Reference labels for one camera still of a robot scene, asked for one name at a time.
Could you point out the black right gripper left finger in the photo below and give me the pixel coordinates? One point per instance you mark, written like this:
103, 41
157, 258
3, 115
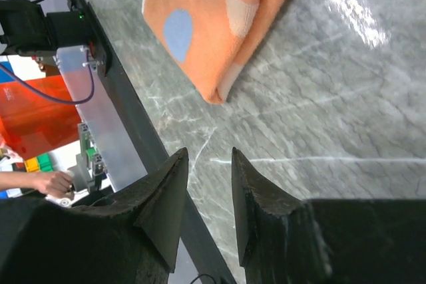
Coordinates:
130, 236

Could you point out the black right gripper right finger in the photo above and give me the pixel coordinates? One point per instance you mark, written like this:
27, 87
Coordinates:
282, 239

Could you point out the orange patterned towel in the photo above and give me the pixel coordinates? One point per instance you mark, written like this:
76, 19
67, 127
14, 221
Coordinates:
211, 40

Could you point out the bare human forearm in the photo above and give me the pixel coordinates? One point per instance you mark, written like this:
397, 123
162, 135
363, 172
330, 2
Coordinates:
11, 180

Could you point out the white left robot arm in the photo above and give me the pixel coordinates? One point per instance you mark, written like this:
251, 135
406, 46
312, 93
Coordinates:
27, 31

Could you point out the bare human hand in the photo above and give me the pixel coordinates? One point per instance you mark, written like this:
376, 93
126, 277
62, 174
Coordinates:
56, 184

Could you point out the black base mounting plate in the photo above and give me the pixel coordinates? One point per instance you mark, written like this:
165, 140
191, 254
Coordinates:
196, 238

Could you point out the orange translucent plastic box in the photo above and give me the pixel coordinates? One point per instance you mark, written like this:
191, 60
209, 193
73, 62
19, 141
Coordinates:
32, 125

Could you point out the aluminium rail frame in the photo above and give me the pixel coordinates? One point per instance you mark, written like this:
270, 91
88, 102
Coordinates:
81, 75

